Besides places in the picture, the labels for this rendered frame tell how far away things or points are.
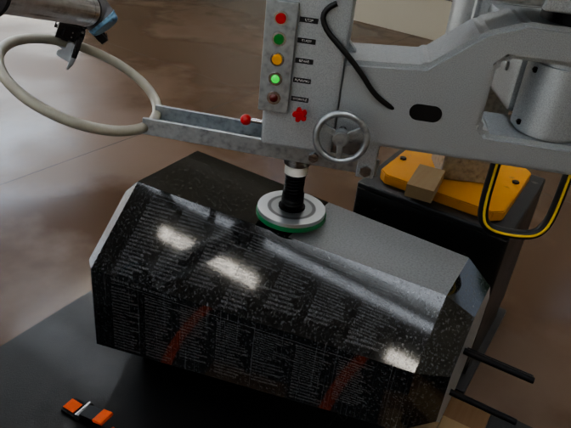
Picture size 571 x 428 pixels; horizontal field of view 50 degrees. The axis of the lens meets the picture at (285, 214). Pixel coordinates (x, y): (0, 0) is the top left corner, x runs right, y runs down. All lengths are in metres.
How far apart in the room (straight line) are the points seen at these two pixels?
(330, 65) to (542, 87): 0.53
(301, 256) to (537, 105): 0.77
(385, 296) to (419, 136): 0.46
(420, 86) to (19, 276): 2.12
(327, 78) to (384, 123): 0.19
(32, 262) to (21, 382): 0.79
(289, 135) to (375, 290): 0.50
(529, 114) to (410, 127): 0.30
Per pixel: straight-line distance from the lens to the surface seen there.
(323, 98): 1.61
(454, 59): 1.59
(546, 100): 1.68
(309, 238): 1.85
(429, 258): 1.87
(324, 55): 1.58
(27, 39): 2.03
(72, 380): 2.51
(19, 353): 2.66
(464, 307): 1.77
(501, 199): 2.39
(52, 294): 2.94
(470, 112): 1.64
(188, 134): 1.78
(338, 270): 1.78
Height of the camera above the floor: 1.80
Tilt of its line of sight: 31 degrees down
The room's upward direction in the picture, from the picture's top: 7 degrees clockwise
